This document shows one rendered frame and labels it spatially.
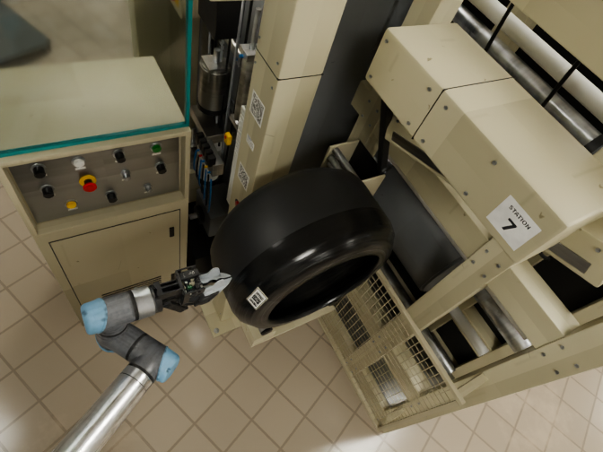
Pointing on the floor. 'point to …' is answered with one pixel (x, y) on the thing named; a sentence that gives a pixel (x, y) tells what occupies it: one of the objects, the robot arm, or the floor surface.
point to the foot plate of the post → (218, 320)
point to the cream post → (282, 92)
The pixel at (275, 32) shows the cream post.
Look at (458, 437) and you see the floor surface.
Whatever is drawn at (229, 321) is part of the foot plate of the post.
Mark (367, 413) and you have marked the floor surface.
